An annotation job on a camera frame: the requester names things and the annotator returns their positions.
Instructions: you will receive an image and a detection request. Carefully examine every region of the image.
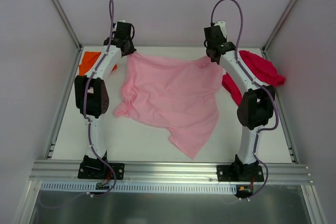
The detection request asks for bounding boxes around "light pink t shirt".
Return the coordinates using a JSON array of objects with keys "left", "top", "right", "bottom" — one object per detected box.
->
[{"left": 113, "top": 53, "right": 223, "bottom": 159}]

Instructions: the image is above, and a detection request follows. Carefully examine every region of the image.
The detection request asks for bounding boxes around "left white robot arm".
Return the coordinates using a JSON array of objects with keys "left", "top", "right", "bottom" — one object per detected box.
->
[{"left": 74, "top": 20, "right": 136, "bottom": 178}]

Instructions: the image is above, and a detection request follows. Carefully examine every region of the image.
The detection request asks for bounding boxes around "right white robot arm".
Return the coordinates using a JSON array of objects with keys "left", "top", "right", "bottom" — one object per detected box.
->
[{"left": 204, "top": 21, "right": 275, "bottom": 182}]

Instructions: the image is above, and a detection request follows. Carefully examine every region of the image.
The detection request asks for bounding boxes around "orange t shirt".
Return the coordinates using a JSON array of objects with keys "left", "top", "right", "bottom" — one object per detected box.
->
[{"left": 78, "top": 51, "right": 101, "bottom": 76}]

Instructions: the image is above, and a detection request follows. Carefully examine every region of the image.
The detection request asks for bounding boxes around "magenta t shirt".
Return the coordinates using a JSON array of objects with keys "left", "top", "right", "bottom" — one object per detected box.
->
[{"left": 222, "top": 50, "right": 286, "bottom": 105}]

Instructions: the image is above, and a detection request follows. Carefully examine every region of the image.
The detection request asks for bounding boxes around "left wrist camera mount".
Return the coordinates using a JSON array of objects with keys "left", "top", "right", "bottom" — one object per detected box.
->
[{"left": 116, "top": 19, "right": 126, "bottom": 25}]

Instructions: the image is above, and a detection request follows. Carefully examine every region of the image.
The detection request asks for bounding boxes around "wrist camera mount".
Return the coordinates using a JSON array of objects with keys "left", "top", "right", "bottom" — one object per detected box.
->
[
  {"left": 214, "top": 20, "right": 227, "bottom": 38},
  {"left": 116, "top": 19, "right": 126, "bottom": 25}
]

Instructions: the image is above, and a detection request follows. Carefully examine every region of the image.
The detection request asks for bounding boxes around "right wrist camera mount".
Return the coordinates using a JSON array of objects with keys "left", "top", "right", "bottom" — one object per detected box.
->
[{"left": 214, "top": 20, "right": 227, "bottom": 38}]

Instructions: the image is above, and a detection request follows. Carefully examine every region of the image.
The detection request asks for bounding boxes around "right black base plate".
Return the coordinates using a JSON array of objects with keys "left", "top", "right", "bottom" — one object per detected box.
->
[{"left": 216, "top": 164, "right": 265, "bottom": 182}]

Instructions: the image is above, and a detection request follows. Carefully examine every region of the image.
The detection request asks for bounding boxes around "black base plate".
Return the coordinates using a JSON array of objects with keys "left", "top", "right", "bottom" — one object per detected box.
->
[
  {"left": 77, "top": 162, "right": 125, "bottom": 180},
  {"left": 216, "top": 164, "right": 265, "bottom": 182}
]

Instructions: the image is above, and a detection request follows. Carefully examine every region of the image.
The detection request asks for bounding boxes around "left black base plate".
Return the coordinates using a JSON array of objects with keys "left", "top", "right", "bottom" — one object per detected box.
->
[{"left": 77, "top": 162, "right": 125, "bottom": 180}]

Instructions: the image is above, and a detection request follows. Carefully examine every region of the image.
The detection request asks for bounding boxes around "white slotted cable duct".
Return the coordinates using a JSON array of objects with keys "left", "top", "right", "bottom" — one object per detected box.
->
[{"left": 41, "top": 182, "right": 237, "bottom": 195}]

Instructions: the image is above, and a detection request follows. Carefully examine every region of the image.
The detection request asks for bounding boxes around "aluminium mounting rail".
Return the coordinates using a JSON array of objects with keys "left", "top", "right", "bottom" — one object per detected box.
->
[{"left": 29, "top": 159, "right": 313, "bottom": 185}]

